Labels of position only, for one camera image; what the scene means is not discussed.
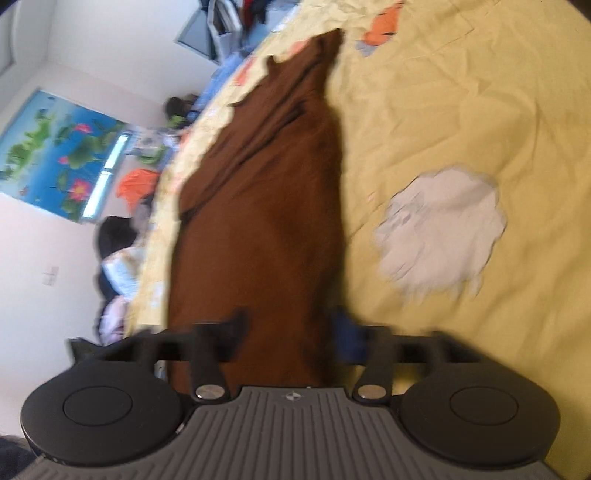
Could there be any brown garment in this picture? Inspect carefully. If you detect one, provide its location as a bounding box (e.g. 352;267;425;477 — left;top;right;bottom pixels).
167;28;354;398

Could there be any green toy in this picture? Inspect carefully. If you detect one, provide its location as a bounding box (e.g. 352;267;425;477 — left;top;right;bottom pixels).
137;147;166;167

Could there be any pink cloth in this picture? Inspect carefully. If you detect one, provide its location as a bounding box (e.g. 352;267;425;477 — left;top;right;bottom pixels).
97;295;132;347

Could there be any lotus wall poster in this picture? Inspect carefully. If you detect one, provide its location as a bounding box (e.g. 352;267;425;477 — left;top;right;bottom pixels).
0;89;132;224

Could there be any grey framed panel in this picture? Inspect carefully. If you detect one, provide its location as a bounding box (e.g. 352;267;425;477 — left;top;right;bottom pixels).
177;10;222;61

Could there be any pile of clothes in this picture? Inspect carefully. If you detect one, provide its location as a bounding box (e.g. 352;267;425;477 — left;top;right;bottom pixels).
199;0;301;49

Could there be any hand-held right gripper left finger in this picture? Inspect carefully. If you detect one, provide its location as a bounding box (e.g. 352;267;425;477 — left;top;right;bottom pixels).
68;308;250;404

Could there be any white patterned cloth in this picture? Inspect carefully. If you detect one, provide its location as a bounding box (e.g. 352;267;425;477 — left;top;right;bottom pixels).
100;247;145;298

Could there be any brown plush toy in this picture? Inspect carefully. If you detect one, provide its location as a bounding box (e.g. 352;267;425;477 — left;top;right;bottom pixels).
165;95;200;121

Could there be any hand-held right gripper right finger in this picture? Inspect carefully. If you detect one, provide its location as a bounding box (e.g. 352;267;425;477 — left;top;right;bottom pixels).
329;307;485;402

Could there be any yellow floral bedspread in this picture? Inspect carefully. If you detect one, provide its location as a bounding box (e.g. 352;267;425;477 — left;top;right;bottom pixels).
124;0;591;462

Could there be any black bag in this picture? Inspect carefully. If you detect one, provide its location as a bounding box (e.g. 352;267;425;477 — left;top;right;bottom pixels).
96;215;140;266

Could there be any orange cloth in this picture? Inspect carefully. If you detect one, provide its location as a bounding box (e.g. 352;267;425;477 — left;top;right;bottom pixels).
117;168;160;212

